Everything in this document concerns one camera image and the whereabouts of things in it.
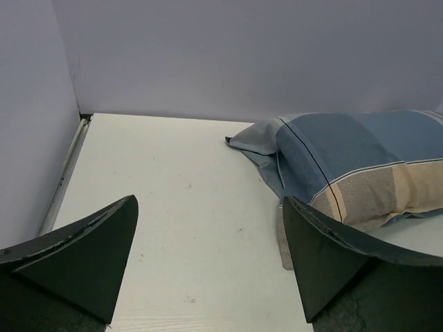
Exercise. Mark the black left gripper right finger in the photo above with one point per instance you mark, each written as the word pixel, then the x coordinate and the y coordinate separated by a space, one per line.
pixel 350 281

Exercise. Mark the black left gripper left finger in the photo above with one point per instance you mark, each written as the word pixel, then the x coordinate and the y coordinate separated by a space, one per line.
pixel 69 279

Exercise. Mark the blue beige striped pillowcase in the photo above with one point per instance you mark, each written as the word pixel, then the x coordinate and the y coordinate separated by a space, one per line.
pixel 363 170

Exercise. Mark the aluminium table edge rail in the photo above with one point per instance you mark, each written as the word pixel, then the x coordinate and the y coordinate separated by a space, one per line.
pixel 67 171

